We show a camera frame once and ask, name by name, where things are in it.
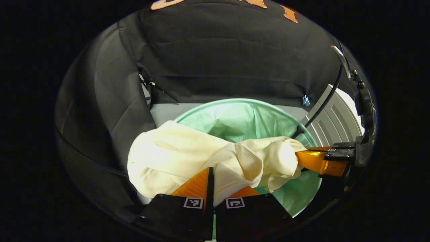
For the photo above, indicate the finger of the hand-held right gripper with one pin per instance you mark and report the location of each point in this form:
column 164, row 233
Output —
column 315, row 161

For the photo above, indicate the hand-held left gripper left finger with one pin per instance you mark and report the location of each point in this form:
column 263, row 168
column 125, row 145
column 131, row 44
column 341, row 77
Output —
column 210, row 188

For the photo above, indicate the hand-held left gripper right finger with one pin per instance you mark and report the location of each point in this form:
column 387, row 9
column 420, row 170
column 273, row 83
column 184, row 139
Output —
column 248, row 218

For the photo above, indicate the cream shirt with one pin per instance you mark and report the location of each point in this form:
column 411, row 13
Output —
column 174, row 154

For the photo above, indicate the green laundry hamper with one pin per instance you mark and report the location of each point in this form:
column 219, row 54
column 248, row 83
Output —
column 235, row 121

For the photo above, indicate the white ribbed panel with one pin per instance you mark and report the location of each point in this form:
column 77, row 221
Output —
column 336, row 121

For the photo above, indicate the black backdrop cloth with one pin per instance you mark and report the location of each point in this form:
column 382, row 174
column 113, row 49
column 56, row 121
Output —
column 235, row 50

